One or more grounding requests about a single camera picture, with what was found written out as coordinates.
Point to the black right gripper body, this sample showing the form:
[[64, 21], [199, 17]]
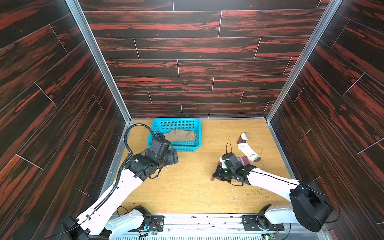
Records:
[[221, 173]]

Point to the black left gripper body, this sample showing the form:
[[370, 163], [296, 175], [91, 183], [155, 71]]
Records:
[[169, 158]]

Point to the white striped sock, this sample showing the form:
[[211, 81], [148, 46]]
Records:
[[245, 148]]

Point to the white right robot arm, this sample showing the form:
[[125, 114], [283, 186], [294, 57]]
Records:
[[308, 206]]

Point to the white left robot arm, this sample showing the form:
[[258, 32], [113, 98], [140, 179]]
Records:
[[95, 223]]

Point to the teal plastic basket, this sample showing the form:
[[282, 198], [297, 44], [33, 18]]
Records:
[[165, 125]]

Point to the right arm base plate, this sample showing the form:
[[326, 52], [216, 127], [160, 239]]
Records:
[[260, 222]]

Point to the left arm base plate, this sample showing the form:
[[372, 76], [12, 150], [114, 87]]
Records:
[[151, 223]]

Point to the aluminium corner frame left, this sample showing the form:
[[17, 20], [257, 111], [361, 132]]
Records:
[[85, 29]]

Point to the aluminium corner frame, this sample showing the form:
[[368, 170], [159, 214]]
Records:
[[319, 30], [85, 29]]

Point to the aluminium corner frame right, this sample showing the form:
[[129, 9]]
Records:
[[319, 30]]

